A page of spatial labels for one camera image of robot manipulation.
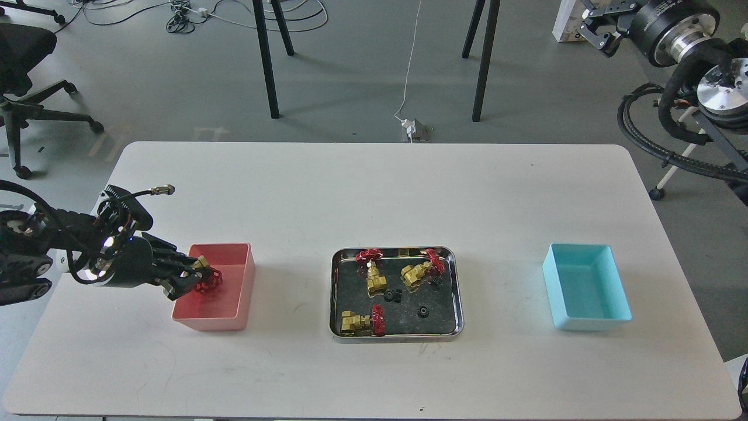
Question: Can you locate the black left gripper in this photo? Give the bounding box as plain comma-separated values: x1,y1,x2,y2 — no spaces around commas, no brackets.
91,233,205,301

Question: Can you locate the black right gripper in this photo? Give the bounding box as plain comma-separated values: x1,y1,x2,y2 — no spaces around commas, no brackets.
578,1,721,68

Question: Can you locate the brass valve red handle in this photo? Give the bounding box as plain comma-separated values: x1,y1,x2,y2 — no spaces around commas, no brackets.
192,255,223,294

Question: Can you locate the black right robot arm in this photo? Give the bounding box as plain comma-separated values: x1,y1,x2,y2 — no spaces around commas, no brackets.
578,1,747,202

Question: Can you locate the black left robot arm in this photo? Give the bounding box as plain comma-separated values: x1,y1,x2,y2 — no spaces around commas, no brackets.
1,181,222,305

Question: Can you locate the white cardboard box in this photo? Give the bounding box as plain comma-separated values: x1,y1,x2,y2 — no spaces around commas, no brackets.
551,0,587,43

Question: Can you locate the pink plastic box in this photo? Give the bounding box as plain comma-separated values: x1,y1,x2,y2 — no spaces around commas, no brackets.
171,243,255,332

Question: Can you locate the brass valve bottom left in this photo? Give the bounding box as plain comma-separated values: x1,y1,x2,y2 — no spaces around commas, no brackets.
340,304,386,337

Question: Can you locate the brass valve top middle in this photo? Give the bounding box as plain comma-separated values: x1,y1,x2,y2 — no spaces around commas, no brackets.
356,249,387,296

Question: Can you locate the brass valve top right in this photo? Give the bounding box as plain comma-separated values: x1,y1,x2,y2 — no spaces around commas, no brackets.
400,249,446,291

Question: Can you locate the light blue plastic box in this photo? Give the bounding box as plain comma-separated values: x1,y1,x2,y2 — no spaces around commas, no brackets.
542,243,633,332

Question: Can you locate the black table leg right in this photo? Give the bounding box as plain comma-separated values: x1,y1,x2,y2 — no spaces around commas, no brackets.
462,1,501,122

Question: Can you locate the black table leg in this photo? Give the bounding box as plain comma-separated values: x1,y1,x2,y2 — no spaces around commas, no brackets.
462,1,501,122
252,0,295,119

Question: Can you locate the white power adapter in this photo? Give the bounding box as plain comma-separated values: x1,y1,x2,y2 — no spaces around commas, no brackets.
400,118,430,143

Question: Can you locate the shiny metal tray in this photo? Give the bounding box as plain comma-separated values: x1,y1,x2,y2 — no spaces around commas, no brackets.
328,246,464,341

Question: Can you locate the black office chair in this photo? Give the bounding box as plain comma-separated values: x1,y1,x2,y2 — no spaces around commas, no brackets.
1,22,104,180

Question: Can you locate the black table leg left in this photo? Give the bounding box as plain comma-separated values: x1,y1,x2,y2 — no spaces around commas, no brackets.
252,0,295,119

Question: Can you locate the white cable on floor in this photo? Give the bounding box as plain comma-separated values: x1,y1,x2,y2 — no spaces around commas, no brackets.
394,0,424,123

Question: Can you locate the black cable bundle on floor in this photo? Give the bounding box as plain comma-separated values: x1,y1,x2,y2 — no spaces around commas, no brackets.
69,0,329,34

